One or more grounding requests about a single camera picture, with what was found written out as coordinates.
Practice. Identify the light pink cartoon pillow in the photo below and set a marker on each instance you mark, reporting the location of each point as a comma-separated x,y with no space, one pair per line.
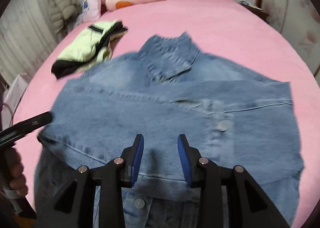
91,10

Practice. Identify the white patterned curtain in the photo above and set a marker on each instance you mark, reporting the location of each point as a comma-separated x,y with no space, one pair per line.
26,38

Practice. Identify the person's left hand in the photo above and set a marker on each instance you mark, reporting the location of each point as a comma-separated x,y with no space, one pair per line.
17,180

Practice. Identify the blue denim jacket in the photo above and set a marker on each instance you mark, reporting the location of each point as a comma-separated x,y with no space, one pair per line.
231,114

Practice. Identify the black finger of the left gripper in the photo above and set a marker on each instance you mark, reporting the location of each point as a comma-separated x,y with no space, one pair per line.
23,128

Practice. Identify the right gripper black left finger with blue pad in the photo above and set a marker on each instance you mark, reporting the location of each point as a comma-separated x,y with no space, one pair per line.
73,204

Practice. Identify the dark wooden nightstand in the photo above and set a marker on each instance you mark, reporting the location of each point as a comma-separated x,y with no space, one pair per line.
255,10

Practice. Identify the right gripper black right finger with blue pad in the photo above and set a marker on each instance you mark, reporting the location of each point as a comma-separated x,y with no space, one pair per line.
226,193

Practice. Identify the grey-green puffer coat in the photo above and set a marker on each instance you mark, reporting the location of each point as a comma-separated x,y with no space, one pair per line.
63,15

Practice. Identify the light green black folded garment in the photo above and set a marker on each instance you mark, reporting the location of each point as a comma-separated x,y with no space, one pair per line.
91,47

